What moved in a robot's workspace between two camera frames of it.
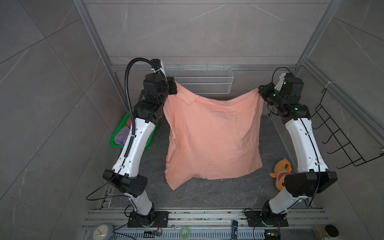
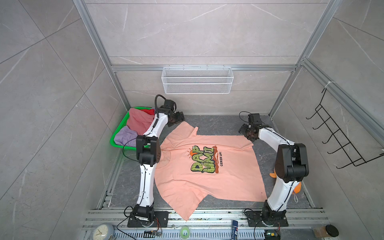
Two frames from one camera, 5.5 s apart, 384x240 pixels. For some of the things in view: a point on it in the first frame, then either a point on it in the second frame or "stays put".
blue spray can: (235, 224) stays put
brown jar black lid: (322, 232) stays put
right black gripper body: (272, 97) to (246, 130)
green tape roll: (184, 232) stays put
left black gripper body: (166, 87) to (176, 117)
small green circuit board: (272, 235) stays put
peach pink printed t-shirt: (211, 139) to (193, 167)
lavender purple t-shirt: (121, 136) stays put
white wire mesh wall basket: (202, 79) stays put
